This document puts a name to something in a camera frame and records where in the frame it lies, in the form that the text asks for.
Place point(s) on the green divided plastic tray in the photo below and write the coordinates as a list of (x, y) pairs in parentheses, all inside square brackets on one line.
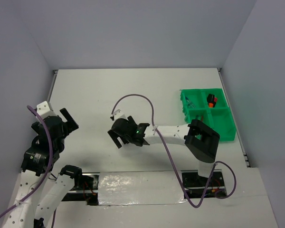
[(219, 118)]

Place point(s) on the silver tape sheet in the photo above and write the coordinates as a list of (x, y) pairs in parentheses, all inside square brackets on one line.
[(139, 188)]

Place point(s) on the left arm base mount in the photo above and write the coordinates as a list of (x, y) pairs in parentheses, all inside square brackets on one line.
[(86, 191)]

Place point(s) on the orange cap highlighter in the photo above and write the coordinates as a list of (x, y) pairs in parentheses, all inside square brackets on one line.
[(212, 102)]

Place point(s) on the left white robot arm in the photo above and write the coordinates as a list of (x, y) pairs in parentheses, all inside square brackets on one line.
[(31, 209)]

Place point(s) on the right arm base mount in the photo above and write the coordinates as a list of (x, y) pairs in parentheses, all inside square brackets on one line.
[(195, 185)]

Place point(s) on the clear blue-cap glue bottle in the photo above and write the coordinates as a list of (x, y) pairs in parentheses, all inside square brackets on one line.
[(190, 103)]

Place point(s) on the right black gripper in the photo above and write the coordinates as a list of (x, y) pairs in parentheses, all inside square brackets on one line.
[(115, 135)]

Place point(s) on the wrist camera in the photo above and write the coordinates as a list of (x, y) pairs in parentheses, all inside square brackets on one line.
[(45, 110), (117, 114)]

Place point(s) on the pink cap highlighter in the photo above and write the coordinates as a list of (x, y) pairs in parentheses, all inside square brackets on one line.
[(211, 98)]

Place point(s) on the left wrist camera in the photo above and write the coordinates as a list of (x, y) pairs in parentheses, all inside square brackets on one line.
[(45, 110)]

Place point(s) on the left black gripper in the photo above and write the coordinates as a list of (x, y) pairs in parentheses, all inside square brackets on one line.
[(71, 125)]

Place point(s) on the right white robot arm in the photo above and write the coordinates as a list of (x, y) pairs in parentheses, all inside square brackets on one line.
[(201, 140)]

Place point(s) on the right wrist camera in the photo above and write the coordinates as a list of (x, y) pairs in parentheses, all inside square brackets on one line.
[(117, 114)]

